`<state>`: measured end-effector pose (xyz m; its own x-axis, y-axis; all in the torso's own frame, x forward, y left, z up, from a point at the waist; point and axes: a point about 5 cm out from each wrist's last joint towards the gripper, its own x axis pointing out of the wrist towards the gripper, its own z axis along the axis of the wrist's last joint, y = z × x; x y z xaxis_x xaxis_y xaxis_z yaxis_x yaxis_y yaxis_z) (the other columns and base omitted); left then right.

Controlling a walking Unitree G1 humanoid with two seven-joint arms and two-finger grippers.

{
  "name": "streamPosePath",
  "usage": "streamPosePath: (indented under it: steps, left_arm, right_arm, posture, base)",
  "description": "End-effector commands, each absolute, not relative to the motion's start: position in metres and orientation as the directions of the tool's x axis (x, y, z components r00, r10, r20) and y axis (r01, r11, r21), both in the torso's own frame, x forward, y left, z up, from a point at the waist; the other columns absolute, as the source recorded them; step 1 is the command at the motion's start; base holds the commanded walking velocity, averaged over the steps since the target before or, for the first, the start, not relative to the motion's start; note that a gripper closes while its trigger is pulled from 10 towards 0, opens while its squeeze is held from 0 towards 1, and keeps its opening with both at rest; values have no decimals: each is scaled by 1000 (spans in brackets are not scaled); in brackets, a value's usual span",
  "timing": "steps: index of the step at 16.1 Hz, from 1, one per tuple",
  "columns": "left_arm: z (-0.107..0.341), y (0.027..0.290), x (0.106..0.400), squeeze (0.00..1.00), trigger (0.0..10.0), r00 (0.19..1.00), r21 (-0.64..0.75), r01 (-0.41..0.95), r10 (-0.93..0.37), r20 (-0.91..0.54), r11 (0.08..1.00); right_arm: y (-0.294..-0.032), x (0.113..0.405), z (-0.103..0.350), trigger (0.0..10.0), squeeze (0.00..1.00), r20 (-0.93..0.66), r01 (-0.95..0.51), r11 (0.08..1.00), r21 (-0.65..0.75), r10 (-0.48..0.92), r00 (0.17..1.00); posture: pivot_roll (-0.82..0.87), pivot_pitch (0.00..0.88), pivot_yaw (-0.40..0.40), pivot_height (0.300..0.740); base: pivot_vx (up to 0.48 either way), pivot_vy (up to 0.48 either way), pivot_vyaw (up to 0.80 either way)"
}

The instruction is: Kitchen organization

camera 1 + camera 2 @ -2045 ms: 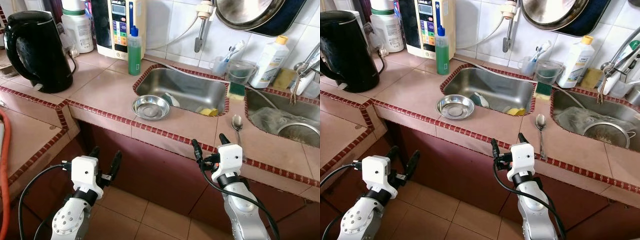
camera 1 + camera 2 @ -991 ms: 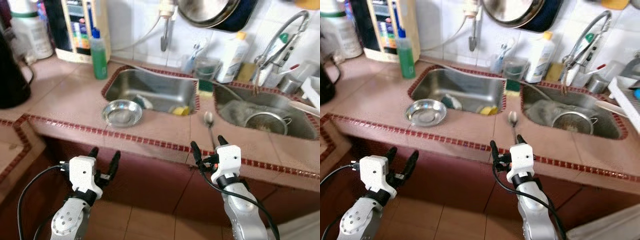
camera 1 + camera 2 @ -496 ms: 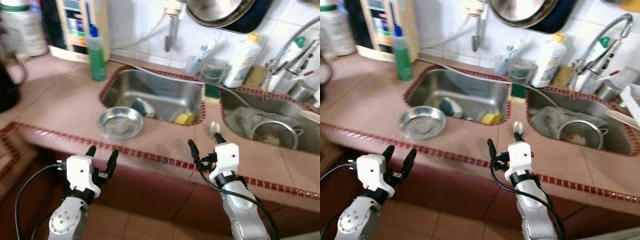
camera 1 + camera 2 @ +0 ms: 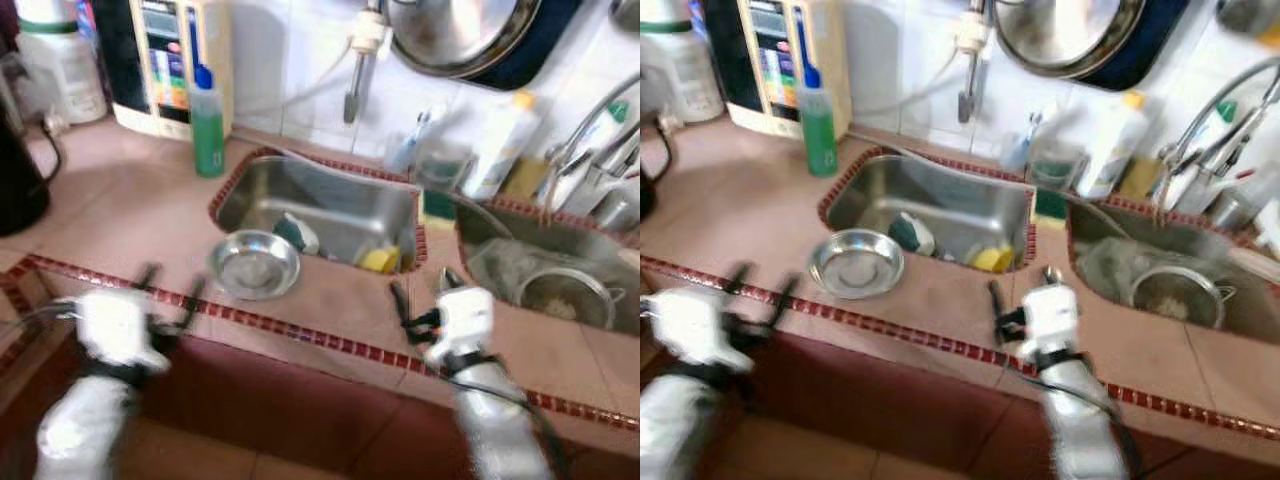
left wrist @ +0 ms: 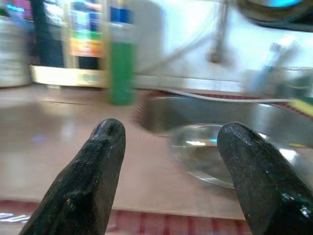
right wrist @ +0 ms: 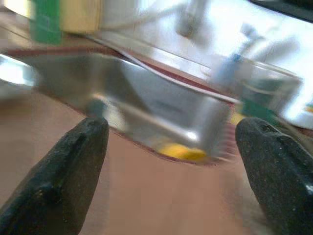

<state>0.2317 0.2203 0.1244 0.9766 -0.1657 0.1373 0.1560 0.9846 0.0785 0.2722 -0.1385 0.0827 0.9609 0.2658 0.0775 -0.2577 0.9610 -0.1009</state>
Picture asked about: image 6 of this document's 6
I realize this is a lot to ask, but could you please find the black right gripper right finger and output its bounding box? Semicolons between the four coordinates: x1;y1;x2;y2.
234;117;313;235

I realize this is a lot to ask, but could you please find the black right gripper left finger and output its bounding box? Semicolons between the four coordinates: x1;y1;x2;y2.
0;117;110;235

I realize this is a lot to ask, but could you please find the teal mug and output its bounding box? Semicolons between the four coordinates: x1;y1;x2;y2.
85;99;108;116

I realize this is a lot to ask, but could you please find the yellow plastic bowl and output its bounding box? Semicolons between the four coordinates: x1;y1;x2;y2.
158;143;208;162

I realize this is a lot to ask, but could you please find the white detergent bottle yellow cap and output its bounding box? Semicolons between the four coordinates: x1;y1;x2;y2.
281;73;313;130

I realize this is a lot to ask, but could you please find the green yellow sponge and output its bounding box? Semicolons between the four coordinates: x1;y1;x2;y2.
241;99;277;119

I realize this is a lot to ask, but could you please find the clear plastic measuring cup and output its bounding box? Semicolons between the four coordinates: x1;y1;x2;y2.
234;61;303;116

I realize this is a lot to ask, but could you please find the clear cup with toothbrushes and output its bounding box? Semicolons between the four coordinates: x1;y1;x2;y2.
211;23;265;89

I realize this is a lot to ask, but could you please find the steel sink basin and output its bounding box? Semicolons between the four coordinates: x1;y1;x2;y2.
0;52;235;162

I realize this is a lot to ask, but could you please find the green dish soap bottle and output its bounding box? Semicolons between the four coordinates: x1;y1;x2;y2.
29;0;63;46

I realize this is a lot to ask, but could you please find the white beige water ioniser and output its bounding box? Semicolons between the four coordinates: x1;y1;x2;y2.
3;0;102;34

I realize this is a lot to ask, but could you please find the grey wall tap nozzle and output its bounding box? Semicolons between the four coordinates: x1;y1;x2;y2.
176;0;208;37

